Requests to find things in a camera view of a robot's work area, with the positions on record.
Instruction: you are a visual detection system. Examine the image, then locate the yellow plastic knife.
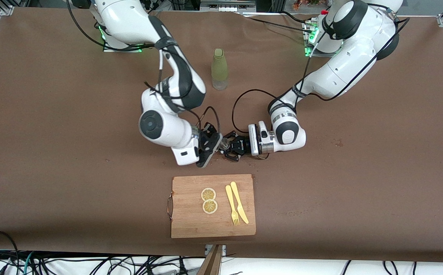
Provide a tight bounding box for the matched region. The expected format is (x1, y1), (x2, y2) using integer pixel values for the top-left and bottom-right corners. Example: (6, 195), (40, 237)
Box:
(230, 181), (250, 225)

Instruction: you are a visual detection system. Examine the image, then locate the green sleeved clear bottle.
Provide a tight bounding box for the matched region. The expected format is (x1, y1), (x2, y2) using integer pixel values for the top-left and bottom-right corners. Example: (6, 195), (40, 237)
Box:
(211, 48), (228, 91)

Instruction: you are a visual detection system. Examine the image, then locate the brown wooden beam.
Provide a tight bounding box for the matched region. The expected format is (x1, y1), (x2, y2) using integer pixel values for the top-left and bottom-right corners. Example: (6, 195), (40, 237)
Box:
(197, 244), (224, 275)

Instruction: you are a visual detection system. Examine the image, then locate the small metal bracket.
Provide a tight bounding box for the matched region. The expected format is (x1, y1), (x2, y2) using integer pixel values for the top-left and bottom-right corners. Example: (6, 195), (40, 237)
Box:
(205, 244), (226, 257)

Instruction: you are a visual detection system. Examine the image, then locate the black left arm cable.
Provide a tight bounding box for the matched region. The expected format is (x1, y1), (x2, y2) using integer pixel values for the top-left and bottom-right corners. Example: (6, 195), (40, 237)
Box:
(231, 15), (411, 134)

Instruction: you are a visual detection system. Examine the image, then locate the wooden cutting board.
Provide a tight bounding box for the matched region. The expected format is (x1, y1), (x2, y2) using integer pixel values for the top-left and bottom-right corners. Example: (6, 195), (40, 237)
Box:
(167, 174), (257, 239)

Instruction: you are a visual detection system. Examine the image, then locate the brown table cover sheet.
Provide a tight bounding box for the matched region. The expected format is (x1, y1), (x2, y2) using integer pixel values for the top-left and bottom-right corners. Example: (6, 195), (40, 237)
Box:
(0, 7), (443, 263)

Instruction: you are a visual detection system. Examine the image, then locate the yellow plastic fork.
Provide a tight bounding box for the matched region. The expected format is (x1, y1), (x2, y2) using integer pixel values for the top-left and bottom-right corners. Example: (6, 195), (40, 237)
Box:
(225, 185), (240, 226)

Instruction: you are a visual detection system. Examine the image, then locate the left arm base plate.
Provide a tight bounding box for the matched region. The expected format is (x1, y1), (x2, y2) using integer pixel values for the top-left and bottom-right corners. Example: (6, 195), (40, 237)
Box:
(302, 19), (345, 58)

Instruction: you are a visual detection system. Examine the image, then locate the black cable on table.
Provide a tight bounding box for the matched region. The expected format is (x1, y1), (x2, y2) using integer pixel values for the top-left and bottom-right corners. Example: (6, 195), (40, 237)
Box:
(241, 11), (314, 33)

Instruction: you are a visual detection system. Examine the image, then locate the teal floor cable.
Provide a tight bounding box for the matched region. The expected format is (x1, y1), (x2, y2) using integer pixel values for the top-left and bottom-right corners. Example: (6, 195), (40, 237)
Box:
(22, 251), (36, 275)

